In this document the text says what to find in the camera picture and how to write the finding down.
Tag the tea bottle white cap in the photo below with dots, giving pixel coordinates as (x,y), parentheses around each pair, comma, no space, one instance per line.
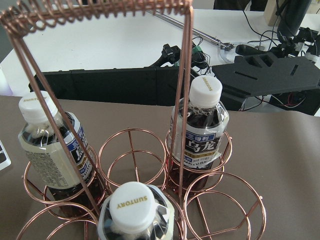
(136,211)

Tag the black water bottle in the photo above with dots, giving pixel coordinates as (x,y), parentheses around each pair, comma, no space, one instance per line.
(291,13)

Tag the black foam case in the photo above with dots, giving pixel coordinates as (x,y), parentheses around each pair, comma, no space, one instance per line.
(265,74)

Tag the copper wire bottle rack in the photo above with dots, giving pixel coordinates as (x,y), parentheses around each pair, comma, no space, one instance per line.
(19,21)

